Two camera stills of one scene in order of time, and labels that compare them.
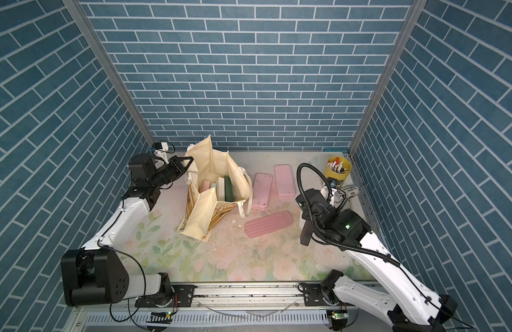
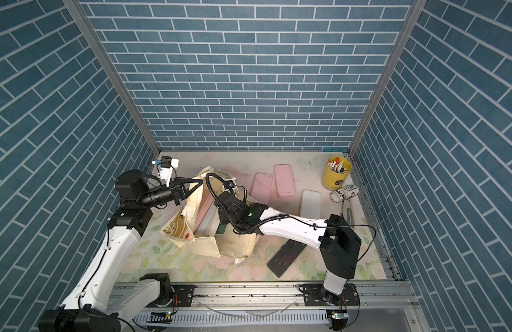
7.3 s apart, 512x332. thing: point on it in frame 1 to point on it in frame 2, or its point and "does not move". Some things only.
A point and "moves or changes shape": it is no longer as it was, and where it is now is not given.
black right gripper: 303,214 to 223,218
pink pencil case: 285,182 does not move
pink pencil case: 261,191 does not move
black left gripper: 177,167 to 178,193
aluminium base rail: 236,307 does not move
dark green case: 228,189 to 221,229
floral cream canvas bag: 216,187 moves or changes shape
